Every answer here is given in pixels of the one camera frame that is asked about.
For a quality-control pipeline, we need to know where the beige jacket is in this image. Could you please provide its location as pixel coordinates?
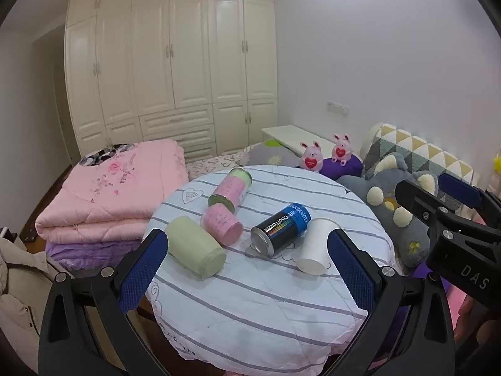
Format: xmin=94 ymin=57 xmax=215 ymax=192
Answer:
xmin=0 ymin=227 xmax=75 ymax=361

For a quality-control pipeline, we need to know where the grey flower cushion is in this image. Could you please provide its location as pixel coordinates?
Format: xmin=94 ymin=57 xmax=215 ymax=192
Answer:
xmin=239 ymin=140 xmax=302 ymax=168

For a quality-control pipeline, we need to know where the triangle patterned pillow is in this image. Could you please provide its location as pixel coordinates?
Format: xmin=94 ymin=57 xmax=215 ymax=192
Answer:
xmin=362 ymin=123 xmax=476 ymax=185

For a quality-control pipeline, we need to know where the folded pink quilt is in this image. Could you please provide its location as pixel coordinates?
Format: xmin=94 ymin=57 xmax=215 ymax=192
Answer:
xmin=35 ymin=140 xmax=190 ymax=240

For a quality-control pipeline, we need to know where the grey plush toy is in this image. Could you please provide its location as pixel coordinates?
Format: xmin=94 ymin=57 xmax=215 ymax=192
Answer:
xmin=337 ymin=153 xmax=443 ymax=269

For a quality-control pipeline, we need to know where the black and white patterned cloth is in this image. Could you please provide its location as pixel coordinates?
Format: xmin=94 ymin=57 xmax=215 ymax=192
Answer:
xmin=79 ymin=144 xmax=137 ymax=166

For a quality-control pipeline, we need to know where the black and blue can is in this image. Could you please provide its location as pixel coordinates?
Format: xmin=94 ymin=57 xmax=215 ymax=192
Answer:
xmin=250 ymin=203 xmax=312 ymax=257

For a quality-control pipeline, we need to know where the pink and green can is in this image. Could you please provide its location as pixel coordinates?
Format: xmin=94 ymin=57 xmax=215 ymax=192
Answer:
xmin=207 ymin=167 xmax=252 ymax=214

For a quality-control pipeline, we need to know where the purple blanket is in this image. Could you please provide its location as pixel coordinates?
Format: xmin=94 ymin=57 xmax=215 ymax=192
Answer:
xmin=45 ymin=238 xmax=147 ymax=271

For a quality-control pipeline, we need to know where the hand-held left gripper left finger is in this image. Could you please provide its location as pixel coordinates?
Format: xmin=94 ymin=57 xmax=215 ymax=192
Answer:
xmin=38 ymin=228 xmax=171 ymax=376

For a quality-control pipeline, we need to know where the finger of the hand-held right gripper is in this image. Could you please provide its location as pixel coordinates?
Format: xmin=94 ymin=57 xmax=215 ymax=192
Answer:
xmin=437 ymin=173 xmax=501 ymax=228
xmin=394 ymin=179 xmax=460 ymax=239

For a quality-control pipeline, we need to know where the white cup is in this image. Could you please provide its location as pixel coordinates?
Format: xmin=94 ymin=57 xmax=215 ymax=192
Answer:
xmin=296 ymin=217 xmax=340 ymax=275

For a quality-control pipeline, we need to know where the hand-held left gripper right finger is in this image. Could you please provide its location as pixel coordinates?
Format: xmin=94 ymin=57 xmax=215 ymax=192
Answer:
xmin=321 ymin=227 xmax=457 ymax=376

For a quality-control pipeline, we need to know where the pink bunny toy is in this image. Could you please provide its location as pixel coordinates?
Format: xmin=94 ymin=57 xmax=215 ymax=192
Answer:
xmin=331 ymin=133 xmax=352 ymax=165
xmin=299 ymin=141 xmax=323 ymax=172

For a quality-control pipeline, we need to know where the purple cushion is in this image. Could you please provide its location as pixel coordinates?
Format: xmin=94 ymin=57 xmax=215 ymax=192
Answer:
xmin=319 ymin=154 xmax=364 ymax=179

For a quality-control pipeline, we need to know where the white bedside cabinet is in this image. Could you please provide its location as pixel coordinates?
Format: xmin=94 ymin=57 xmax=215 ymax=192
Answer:
xmin=261 ymin=125 xmax=337 ymax=157

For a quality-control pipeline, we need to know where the heart printed bed sheet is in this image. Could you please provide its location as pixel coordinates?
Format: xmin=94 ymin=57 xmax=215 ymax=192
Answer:
xmin=187 ymin=145 xmax=267 ymax=183

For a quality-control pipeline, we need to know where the striped round tablecloth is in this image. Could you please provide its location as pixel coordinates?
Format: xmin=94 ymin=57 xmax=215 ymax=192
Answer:
xmin=143 ymin=164 xmax=396 ymax=373

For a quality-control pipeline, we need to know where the light green cup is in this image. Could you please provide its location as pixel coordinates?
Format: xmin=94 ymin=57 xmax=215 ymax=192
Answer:
xmin=164 ymin=216 xmax=228 ymax=280

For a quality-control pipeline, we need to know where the cream white wardrobe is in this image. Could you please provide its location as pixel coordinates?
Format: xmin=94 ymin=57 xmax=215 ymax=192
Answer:
xmin=65 ymin=0 xmax=279 ymax=165

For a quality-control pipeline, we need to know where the pink cup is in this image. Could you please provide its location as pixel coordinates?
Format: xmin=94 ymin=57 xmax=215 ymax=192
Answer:
xmin=200 ymin=206 xmax=243 ymax=248

